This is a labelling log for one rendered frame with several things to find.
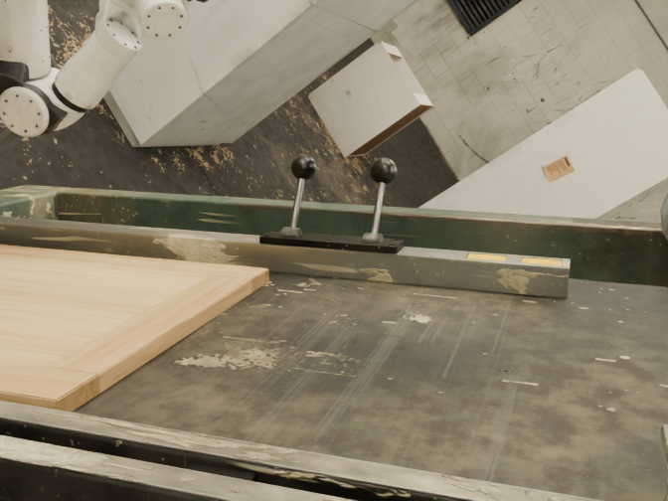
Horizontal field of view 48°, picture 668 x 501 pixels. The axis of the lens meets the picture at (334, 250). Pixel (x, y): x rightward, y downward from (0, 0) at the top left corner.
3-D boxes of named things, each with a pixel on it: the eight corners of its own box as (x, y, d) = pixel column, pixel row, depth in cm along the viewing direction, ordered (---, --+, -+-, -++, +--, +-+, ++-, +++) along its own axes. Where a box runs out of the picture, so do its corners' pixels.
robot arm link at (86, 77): (119, 72, 107) (47, 158, 115) (142, 53, 116) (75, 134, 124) (59, 18, 104) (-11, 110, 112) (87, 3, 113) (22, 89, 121)
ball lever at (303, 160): (281, 245, 109) (297, 160, 112) (306, 247, 107) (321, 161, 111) (272, 237, 105) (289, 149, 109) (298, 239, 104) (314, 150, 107)
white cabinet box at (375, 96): (328, 98, 635) (397, 47, 608) (363, 156, 631) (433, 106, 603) (306, 95, 593) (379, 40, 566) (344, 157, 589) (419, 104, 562)
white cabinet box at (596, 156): (369, 246, 531) (638, 75, 453) (412, 316, 527) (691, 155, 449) (338, 258, 475) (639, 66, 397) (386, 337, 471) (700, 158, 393)
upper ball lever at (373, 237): (361, 251, 105) (375, 163, 108) (388, 253, 104) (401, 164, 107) (355, 243, 102) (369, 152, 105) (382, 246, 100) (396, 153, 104)
